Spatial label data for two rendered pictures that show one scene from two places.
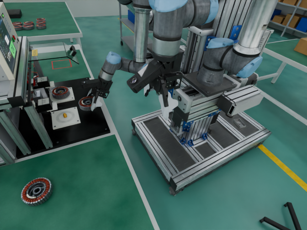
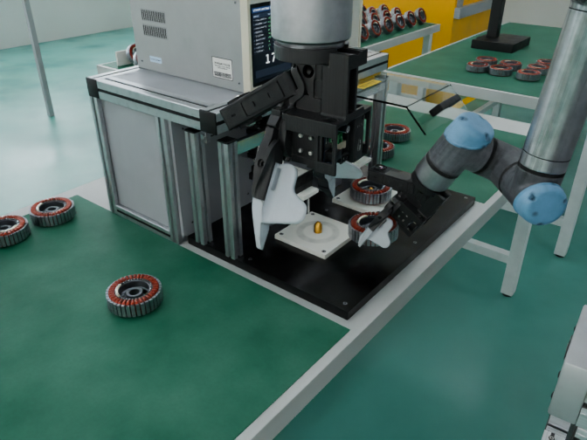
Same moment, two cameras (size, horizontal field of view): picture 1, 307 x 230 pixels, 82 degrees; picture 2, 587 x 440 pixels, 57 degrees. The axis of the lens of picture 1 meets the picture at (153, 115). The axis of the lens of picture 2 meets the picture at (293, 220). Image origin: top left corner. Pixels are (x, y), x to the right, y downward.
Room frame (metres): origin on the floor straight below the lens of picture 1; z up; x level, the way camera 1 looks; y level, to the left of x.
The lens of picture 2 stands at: (0.27, -0.50, 1.46)
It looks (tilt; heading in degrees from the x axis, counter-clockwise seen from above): 29 degrees down; 68
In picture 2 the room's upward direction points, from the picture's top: straight up
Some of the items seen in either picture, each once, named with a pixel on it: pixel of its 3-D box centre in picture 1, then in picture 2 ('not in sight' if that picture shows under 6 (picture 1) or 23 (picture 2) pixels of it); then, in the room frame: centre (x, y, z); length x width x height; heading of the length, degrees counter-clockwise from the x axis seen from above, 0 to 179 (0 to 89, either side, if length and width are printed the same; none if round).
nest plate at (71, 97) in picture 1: (61, 95); (369, 198); (0.97, 0.65, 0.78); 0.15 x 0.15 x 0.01; 29
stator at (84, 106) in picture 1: (88, 103); (373, 228); (0.84, 0.41, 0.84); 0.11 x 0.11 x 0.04
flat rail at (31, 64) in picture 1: (31, 74); (316, 113); (0.82, 0.68, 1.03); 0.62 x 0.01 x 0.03; 29
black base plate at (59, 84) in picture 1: (61, 108); (340, 218); (0.86, 0.61, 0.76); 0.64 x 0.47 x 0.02; 29
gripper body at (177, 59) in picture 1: (165, 70); (316, 105); (0.50, -0.02, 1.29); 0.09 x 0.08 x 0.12; 124
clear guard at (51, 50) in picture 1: (48, 54); (390, 98); (1.04, 0.70, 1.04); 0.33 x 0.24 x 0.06; 119
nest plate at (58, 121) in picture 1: (65, 117); (317, 233); (0.76, 0.53, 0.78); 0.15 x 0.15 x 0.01; 29
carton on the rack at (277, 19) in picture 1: (281, 18); not in sight; (6.20, -3.60, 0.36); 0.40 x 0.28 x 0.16; 121
